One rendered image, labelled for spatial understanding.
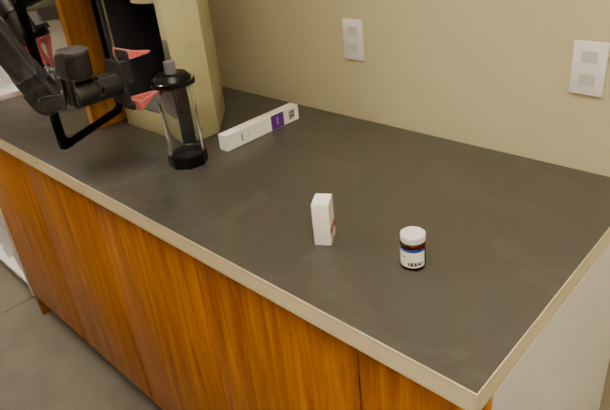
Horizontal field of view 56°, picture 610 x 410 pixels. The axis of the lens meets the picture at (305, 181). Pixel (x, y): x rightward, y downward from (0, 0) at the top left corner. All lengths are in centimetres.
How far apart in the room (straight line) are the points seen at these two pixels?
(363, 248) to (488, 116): 56
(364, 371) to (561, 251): 41
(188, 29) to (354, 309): 92
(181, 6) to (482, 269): 99
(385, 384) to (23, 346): 192
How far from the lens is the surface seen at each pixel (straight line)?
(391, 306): 95
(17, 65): 131
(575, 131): 141
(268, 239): 114
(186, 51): 158
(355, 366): 103
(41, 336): 269
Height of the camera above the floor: 155
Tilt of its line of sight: 27 degrees down
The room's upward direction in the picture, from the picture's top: 6 degrees counter-clockwise
